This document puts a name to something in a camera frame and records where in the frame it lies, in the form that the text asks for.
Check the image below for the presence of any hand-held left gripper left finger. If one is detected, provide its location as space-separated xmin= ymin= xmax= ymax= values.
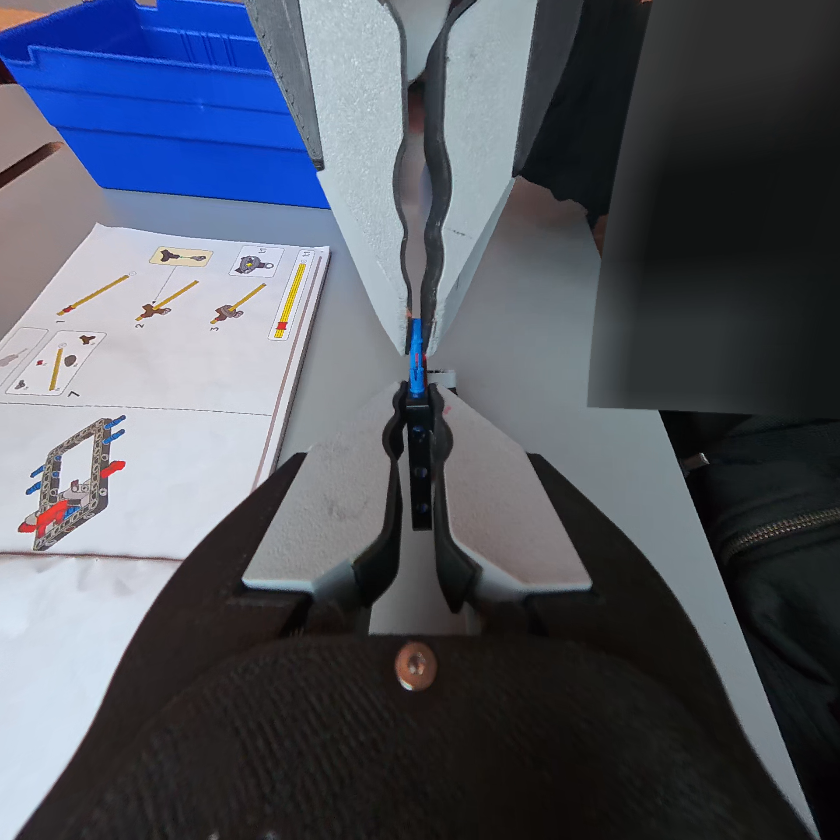
xmin=241 ymin=382 xmax=409 ymax=610

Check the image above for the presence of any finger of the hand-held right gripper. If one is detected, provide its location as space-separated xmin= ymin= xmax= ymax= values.
xmin=298 ymin=0 xmax=421 ymax=358
xmin=420 ymin=0 xmax=540 ymax=360

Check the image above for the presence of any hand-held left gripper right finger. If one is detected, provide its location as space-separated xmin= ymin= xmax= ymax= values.
xmin=428 ymin=384 xmax=596 ymax=616

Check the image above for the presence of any black lego frame assembly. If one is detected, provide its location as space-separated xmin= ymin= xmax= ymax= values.
xmin=406 ymin=357 xmax=460 ymax=531

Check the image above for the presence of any blue lego pin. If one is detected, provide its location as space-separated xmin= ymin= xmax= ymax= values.
xmin=407 ymin=318 xmax=427 ymax=401

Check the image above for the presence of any blue plastic bin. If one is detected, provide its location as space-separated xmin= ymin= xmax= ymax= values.
xmin=0 ymin=0 xmax=330 ymax=211

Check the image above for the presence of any white instruction booklet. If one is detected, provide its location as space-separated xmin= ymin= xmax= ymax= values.
xmin=0 ymin=222 xmax=332 ymax=815

